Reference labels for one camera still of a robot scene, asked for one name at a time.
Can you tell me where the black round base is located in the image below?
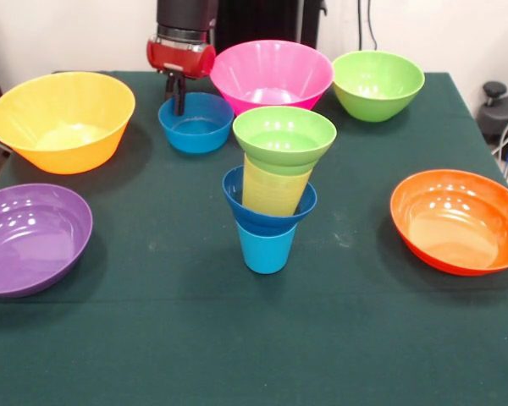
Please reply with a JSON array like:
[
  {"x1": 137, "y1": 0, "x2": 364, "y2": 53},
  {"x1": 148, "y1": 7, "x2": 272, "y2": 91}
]
[{"x1": 478, "y1": 93, "x2": 508, "y2": 149}]

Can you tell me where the shallow orange plastic bowl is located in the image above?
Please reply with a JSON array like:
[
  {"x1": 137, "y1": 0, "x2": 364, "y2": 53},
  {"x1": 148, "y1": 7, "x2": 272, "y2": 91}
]
[{"x1": 389, "y1": 169, "x2": 508, "y2": 277}]

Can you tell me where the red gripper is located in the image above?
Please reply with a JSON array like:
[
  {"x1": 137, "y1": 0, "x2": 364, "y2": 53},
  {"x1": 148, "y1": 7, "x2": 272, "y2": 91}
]
[{"x1": 146, "y1": 35, "x2": 218, "y2": 117}]

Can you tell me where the shallow purple plastic bowl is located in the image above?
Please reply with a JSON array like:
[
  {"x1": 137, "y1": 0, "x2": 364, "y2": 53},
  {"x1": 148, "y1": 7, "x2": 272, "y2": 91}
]
[{"x1": 0, "y1": 183, "x2": 93, "y2": 299}]

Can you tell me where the black wall cable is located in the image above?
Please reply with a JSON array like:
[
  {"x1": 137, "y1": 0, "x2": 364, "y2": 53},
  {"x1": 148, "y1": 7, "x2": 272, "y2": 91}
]
[
  {"x1": 366, "y1": 0, "x2": 379, "y2": 54},
  {"x1": 351, "y1": 0, "x2": 367, "y2": 55}
]

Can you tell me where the dark green tablecloth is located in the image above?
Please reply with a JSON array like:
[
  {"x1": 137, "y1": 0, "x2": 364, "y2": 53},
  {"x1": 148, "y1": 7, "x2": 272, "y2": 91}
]
[{"x1": 0, "y1": 70, "x2": 508, "y2": 406}]

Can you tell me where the large yellow plastic bowl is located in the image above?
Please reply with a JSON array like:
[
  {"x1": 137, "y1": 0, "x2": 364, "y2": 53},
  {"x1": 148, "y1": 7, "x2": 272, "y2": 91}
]
[{"x1": 0, "y1": 71, "x2": 137, "y2": 176}]

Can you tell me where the large pink plastic bowl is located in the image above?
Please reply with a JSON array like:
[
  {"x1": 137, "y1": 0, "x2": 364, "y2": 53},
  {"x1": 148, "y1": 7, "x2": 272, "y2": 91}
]
[{"x1": 209, "y1": 40, "x2": 335, "y2": 118}]

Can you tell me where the large green plastic bowl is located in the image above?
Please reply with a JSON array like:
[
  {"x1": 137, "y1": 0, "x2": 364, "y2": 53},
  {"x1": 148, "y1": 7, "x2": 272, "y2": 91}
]
[{"x1": 332, "y1": 50, "x2": 426, "y2": 123}]

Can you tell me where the translucent yellow plastic cup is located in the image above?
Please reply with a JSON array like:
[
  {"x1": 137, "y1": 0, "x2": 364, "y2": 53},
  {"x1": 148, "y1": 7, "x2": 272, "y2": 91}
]
[{"x1": 240, "y1": 154, "x2": 312, "y2": 218}]

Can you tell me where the black knob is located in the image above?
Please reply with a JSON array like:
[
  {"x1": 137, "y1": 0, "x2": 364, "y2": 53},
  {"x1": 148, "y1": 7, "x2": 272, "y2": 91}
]
[{"x1": 482, "y1": 81, "x2": 508, "y2": 107}]

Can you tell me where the small dark blue bowl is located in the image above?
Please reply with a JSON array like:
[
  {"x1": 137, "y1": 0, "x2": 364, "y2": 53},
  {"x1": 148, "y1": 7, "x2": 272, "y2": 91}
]
[{"x1": 222, "y1": 165, "x2": 318, "y2": 232}]

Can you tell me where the small green plastic bowl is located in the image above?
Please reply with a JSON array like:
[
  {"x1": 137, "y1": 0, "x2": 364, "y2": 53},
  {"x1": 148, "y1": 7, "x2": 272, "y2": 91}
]
[{"x1": 232, "y1": 106, "x2": 338, "y2": 175}]

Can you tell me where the translucent light blue bowl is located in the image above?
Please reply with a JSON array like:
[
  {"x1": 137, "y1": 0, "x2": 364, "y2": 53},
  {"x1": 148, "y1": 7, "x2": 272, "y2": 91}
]
[{"x1": 157, "y1": 91, "x2": 235, "y2": 155}]

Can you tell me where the light blue plastic cup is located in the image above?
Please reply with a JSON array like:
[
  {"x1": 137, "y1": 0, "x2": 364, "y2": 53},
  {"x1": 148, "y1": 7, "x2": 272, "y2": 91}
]
[{"x1": 236, "y1": 222, "x2": 298, "y2": 276}]

